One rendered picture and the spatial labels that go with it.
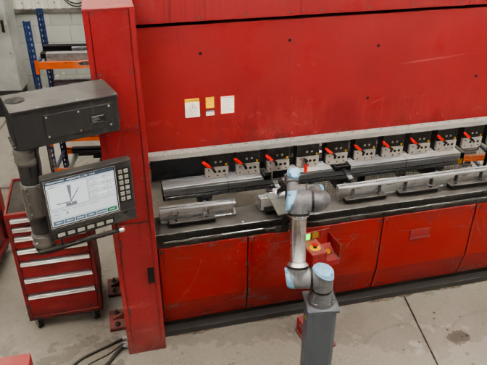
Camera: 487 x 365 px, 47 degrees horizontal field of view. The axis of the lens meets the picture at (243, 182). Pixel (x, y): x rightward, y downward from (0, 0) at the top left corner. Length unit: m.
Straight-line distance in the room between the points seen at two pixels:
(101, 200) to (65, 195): 0.19
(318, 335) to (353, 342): 0.86
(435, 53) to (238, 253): 1.79
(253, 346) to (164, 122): 1.69
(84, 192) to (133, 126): 0.46
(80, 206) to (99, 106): 0.53
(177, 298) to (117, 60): 1.72
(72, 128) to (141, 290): 1.32
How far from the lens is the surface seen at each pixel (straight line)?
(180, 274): 3.80
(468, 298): 4.74
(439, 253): 4.49
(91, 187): 2.93
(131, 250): 3.51
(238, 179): 3.93
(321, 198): 3.00
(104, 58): 2.98
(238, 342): 4.09
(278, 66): 3.37
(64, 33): 7.86
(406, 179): 4.12
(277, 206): 3.60
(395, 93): 3.75
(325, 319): 3.24
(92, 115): 2.80
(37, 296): 4.16
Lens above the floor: 2.92
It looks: 30 degrees down
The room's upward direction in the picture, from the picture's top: straight up
